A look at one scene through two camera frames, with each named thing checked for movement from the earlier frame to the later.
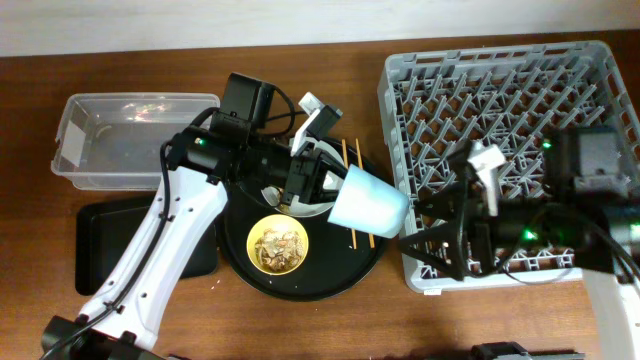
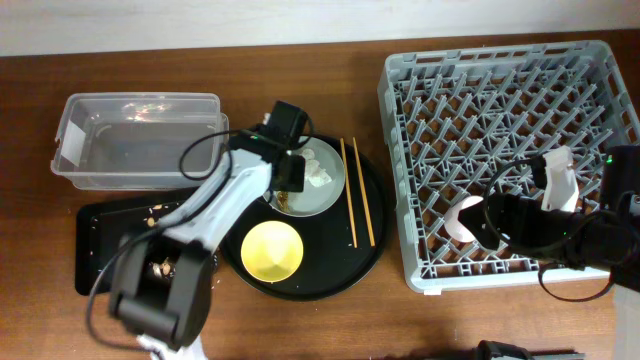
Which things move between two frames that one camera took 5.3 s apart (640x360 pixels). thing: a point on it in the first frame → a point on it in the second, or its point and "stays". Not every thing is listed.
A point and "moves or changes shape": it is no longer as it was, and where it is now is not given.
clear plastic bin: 112,141 stays
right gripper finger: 445,203 → 473,216
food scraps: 278,251 moves or changes shape
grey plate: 333,181 stays
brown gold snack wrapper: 283,207 stays
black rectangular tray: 105,232 stays
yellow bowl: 277,244 moves or changes shape
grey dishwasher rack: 501,101 stays
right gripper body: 477,221 → 534,232
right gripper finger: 440,247 → 479,224
